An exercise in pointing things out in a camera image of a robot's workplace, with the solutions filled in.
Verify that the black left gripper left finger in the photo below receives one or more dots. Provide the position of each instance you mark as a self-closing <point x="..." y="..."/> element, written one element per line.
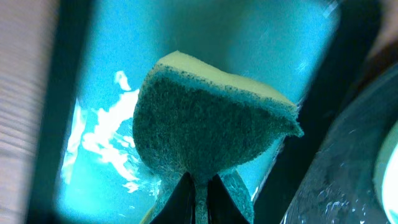
<point x="180" y="207"/>

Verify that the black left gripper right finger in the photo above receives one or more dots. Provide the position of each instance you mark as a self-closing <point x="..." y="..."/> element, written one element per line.
<point x="221" y="208"/>

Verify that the green yellow sponge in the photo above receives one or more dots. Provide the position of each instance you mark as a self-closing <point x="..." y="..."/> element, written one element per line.
<point x="191" y="117"/>

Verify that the teal rectangular water tray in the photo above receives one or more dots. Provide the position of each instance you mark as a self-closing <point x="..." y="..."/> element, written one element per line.
<point x="87" y="169"/>

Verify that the round black tray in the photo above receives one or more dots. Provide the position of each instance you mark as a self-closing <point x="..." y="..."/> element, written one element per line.
<point x="338" y="187"/>

